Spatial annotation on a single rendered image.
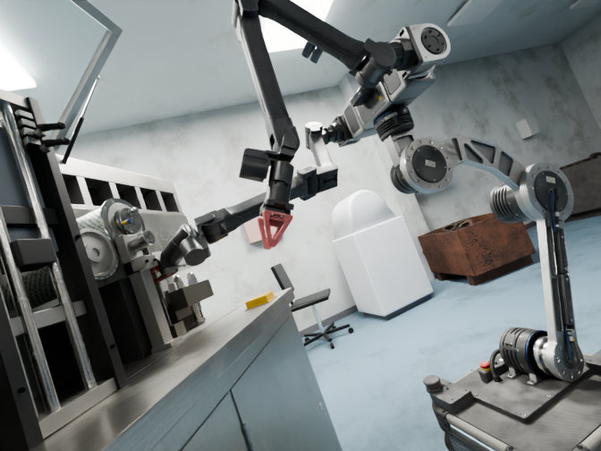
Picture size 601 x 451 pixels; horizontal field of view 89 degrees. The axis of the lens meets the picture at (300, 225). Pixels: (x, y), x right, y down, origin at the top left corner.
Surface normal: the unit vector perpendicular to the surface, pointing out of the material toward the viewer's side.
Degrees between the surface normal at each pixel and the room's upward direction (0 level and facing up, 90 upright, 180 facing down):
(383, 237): 90
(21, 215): 90
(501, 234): 90
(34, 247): 90
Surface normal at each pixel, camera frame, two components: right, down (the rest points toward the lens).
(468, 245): 0.04, -0.10
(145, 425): 0.92, -0.36
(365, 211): 0.27, -0.18
